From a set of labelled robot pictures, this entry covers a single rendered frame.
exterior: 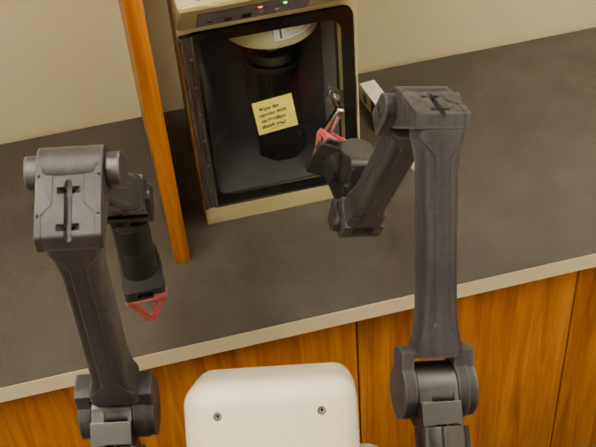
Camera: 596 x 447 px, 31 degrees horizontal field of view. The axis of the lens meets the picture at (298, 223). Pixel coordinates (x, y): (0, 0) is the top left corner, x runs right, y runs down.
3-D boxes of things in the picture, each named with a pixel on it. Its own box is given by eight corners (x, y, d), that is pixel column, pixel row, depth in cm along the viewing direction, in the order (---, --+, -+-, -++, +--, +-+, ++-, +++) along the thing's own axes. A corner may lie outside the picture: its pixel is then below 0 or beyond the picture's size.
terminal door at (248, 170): (208, 207, 213) (181, 34, 185) (358, 176, 217) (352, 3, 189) (209, 209, 212) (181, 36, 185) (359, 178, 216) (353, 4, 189)
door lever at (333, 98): (318, 133, 206) (306, 129, 205) (342, 94, 201) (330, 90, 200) (325, 150, 202) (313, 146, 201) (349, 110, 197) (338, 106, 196)
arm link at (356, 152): (332, 236, 182) (380, 234, 184) (341, 183, 175) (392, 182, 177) (318, 191, 191) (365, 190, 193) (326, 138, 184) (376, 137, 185)
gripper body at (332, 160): (319, 137, 192) (330, 162, 187) (366, 152, 197) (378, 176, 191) (301, 165, 195) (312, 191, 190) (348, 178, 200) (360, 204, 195)
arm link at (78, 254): (11, 223, 115) (105, 217, 115) (27, 138, 125) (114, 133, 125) (85, 451, 147) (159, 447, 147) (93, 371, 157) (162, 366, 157)
